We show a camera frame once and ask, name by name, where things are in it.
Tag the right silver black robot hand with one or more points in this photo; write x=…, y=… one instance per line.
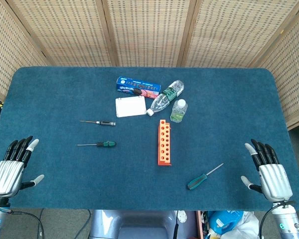
x=274, y=179

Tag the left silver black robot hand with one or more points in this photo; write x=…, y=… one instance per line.
x=7, y=175

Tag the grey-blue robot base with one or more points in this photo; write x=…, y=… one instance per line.
x=139, y=224

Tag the black precision screwdriver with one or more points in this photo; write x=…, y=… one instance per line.
x=105, y=123

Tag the orange tool rack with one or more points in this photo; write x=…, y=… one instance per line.
x=160, y=147

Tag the white plastic bag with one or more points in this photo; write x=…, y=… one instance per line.
x=249, y=224

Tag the blue carpet table cover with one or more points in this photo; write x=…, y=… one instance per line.
x=64, y=174

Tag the blue white plastic package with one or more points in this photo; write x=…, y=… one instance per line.
x=220, y=221

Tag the white round plate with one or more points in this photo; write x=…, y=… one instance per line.
x=182, y=217

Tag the small clear green-label bottle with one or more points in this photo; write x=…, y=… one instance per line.
x=178, y=112

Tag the large clear water bottle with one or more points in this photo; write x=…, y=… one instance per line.
x=162, y=100

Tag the white plastic case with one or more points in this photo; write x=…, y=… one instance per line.
x=130, y=107

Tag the blue cookie box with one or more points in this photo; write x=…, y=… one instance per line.
x=129, y=83

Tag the wicker folding screen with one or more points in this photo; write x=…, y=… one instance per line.
x=149, y=30

